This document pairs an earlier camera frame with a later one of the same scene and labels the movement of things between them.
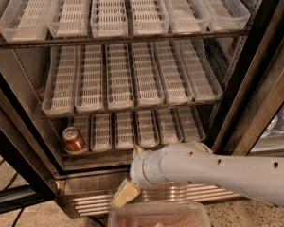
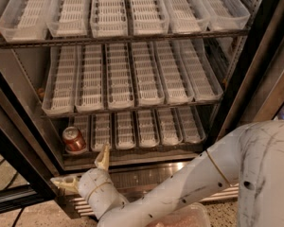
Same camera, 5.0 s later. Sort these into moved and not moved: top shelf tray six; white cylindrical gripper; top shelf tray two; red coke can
Moved: white cylindrical gripper
Not moved: red coke can; top shelf tray six; top shelf tray two
